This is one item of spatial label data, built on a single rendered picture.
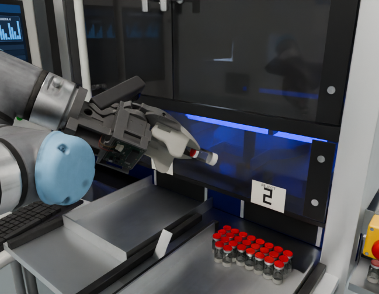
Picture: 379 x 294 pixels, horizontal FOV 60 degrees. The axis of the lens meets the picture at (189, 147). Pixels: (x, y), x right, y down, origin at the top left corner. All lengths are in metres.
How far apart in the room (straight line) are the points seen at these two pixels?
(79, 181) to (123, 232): 0.57
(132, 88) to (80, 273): 0.44
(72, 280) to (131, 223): 0.24
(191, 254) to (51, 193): 0.54
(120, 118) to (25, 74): 0.13
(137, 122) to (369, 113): 0.42
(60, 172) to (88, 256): 0.53
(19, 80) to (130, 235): 0.55
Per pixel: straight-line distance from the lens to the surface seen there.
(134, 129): 0.49
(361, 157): 0.71
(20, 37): 1.26
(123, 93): 0.55
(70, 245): 0.91
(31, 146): 0.36
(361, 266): 0.89
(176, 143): 0.52
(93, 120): 0.50
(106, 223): 0.97
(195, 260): 0.81
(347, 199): 0.74
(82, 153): 0.36
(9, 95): 0.48
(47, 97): 0.48
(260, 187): 0.81
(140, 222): 0.96
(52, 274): 0.84
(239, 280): 0.77
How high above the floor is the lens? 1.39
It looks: 19 degrees down
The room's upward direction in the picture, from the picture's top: straight up
